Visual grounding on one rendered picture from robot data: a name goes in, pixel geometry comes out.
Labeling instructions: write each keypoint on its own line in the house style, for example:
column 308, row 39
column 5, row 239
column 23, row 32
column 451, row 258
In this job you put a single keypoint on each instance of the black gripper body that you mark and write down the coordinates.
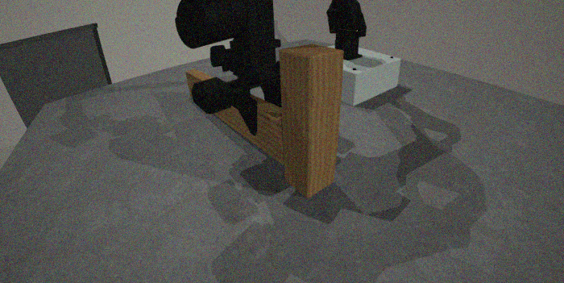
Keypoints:
column 255, row 57

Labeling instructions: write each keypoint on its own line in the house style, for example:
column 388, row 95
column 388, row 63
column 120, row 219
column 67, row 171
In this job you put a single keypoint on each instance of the wooden side rail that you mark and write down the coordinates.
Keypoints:
column 269, row 135

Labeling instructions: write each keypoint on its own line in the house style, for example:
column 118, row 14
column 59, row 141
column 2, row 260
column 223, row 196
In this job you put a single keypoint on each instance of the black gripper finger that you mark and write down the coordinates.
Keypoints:
column 248, row 110
column 272, row 94

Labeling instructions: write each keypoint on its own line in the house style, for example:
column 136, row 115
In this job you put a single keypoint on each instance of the wooden post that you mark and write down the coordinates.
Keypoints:
column 311, row 91

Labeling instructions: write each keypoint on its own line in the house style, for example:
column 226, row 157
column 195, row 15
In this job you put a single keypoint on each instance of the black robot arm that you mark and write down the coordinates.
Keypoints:
column 203, row 22

